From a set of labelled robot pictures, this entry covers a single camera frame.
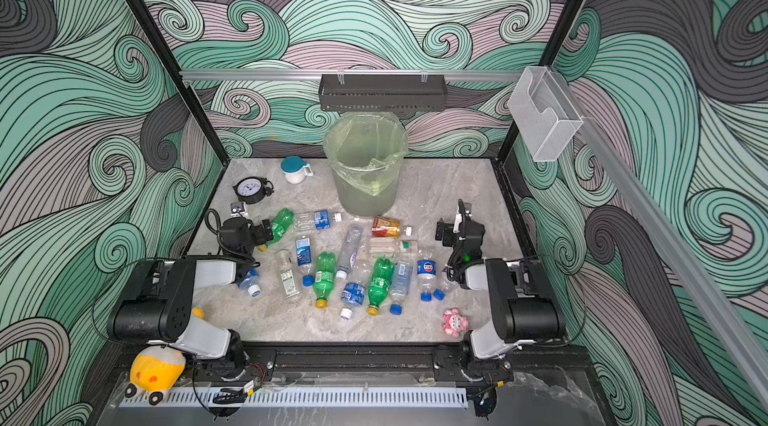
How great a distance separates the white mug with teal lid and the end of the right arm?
1.82 ft

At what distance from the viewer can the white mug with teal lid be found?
43.4 inches

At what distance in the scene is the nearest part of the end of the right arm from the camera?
2.80 ft

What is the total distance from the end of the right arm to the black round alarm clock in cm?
65
